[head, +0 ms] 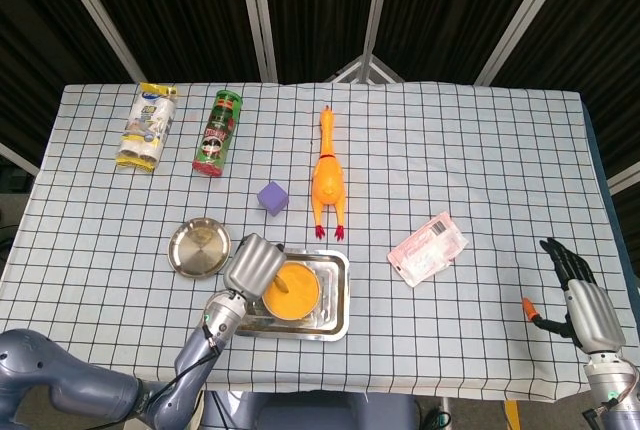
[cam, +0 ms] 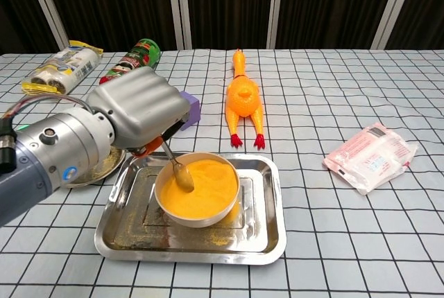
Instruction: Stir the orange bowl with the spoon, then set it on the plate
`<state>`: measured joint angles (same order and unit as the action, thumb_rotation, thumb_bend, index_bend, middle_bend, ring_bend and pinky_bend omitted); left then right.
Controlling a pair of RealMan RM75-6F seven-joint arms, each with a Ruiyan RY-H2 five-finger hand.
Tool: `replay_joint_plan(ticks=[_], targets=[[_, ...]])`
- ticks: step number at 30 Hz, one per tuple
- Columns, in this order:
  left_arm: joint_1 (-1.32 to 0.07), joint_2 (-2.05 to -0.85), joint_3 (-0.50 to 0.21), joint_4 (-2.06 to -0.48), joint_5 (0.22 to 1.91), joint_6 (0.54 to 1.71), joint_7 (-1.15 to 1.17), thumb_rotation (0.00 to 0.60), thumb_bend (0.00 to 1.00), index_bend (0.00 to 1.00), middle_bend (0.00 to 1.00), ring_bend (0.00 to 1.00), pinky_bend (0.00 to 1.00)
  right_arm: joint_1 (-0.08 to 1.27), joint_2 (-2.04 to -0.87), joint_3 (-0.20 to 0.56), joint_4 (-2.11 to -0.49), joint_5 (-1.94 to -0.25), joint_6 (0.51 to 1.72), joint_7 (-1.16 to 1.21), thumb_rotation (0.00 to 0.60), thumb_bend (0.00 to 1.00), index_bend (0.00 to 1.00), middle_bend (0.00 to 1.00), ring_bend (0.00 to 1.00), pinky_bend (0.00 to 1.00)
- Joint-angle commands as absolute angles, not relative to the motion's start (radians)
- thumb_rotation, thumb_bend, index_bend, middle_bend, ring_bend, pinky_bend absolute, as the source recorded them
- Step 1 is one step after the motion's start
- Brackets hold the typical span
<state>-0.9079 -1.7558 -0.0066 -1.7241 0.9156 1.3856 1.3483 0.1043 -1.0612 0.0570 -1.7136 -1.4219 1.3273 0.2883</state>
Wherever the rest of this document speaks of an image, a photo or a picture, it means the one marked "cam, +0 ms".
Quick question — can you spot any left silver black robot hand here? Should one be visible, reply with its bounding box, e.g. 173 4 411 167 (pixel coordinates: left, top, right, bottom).
85 65 191 159

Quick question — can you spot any silver metal spoon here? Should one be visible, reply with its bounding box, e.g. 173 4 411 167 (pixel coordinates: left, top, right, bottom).
161 140 195 194

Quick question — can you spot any beige round bowl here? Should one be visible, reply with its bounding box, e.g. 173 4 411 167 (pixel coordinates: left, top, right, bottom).
153 151 241 229

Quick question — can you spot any rectangular steel tray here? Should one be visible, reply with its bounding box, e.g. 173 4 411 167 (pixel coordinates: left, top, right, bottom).
94 151 287 266

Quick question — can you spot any white grid-patterned tablecloth table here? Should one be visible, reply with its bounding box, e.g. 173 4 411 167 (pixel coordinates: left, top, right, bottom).
0 48 444 298

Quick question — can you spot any green Pringles can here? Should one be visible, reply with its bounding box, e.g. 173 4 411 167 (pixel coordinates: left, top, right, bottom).
99 37 162 86

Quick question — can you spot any purple foam cube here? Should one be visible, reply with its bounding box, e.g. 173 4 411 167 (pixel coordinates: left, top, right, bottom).
178 90 201 132

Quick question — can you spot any round steel plate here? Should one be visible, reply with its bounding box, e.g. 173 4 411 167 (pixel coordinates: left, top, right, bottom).
65 145 128 189

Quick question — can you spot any yellow white roll package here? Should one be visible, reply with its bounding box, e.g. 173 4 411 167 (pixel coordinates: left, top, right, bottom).
21 40 104 100

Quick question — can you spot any orange rubber chicken toy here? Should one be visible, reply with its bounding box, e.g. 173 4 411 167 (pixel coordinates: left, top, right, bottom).
224 48 265 150

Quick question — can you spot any yellow powder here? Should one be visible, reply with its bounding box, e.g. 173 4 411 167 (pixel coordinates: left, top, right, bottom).
160 159 239 219

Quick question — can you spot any pink white plastic packet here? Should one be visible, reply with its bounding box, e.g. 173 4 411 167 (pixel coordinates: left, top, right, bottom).
322 121 419 196

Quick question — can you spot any white screen frame post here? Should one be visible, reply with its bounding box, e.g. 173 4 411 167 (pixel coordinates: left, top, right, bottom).
166 0 194 51
22 0 70 51
370 0 412 51
266 0 286 49

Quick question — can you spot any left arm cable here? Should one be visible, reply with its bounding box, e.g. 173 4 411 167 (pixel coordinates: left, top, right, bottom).
0 95 94 174

